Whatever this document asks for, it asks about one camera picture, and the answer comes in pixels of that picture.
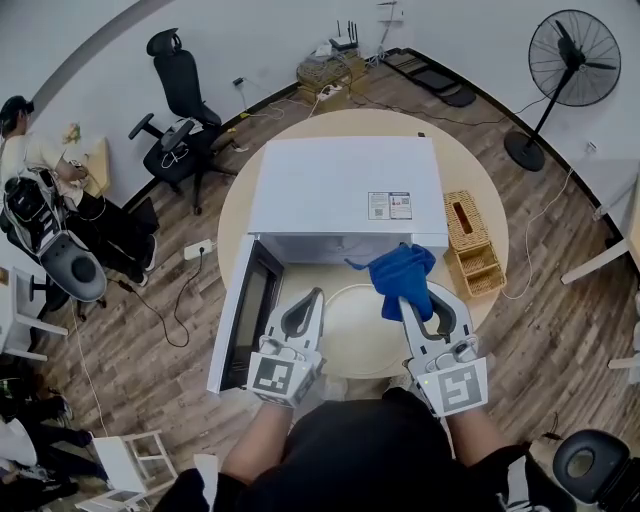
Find black power cable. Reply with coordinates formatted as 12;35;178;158
117;254;204;349

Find small wooden side table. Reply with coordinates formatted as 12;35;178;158
82;137;112;199

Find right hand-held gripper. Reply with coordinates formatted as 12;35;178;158
397;280;489;418

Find black router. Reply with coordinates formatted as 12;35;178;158
328;19;360;51

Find wicker organizer basket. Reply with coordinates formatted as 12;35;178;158
442;189;508;299

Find white microwave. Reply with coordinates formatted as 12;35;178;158
206;135;450;394

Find pile of cardboard boxes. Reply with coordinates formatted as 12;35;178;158
297;49;369;114

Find black folded mats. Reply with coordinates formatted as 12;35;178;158
382;47;477;109

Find black office chair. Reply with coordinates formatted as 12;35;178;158
128;28;239;216

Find blue cloth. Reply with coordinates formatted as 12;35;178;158
344;242;437;323

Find white power strip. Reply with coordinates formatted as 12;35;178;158
183;239;215;262

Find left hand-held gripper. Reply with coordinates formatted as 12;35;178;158
246;287;328;409

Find round beige table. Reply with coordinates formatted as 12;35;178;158
217;108;510;379

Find person's right forearm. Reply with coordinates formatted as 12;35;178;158
444;407;516;469

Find person's left forearm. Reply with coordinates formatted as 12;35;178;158
219;402;294;484

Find person's black clothing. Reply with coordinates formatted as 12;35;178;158
154;387;576;512

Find glass turntable plate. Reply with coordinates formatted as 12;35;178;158
323;283;416;378

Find black standing fan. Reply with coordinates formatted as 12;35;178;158
503;8;623;173

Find white stool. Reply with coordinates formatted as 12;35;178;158
74;429;179;512
8;267;69;362

